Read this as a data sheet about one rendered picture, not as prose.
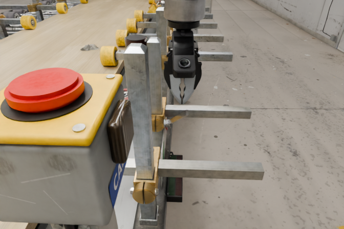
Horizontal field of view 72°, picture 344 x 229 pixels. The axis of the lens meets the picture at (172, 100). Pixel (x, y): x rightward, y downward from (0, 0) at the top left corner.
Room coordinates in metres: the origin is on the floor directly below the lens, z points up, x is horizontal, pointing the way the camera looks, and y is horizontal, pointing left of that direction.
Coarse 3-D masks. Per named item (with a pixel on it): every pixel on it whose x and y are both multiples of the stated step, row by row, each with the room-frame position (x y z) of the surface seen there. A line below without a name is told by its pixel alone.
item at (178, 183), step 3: (177, 156) 0.60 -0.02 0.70; (180, 156) 0.60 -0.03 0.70; (177, 159) 0.58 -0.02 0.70; (180, 159) 0.58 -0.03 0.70; (177, 177) 0.51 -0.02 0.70; (180, 177) 0.51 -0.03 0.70; (177, 180) 0.50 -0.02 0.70; (180, 180) 0.50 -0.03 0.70; (177, 183) 0.49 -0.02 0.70; (180, 183) 0.49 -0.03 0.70; (177, 186) 0.48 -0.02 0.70; (180, 186) 0.48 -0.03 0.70; (177, 189) 0.47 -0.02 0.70; (180, 189) 0.47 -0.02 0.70; (177, 192) 0.45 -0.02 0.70; (180, 192) 0.45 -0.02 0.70; (180, 195) 0.44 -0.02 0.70
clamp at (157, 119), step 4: (164, 100) 0.69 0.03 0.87; (164, 104) 0.67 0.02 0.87; (164, 108) 0.64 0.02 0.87; (164, 112) 0.63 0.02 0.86; (152, 116) 0.60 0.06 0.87; (156, 116) 0.60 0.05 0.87; (160, 116) 0.60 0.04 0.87; (164, 116) 0.62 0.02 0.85; (152, 120) 0.58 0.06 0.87; (156, 120) 0.58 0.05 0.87; (160, 120) 0.59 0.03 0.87; (152, 124) 0.58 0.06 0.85; (156, 124) 0.58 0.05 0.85; (160, 124) 0.58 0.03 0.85; (152, 128) 0.58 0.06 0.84; (156, 128) 0.58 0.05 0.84; (160, 128) 0.58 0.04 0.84
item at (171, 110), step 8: (168, 112) 0.65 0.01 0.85; (176, 112) 0.65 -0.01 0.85; (192, 112) 0.65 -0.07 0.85; (200, 112) 0.65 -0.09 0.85; (208, 112) 0.65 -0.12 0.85; (216, 112) 0.64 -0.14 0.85; (224, 112) 0.64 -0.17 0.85; (232, 112) 0.64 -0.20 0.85; (240, 112) 0.64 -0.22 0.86; (248, 112) 0.64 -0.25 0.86
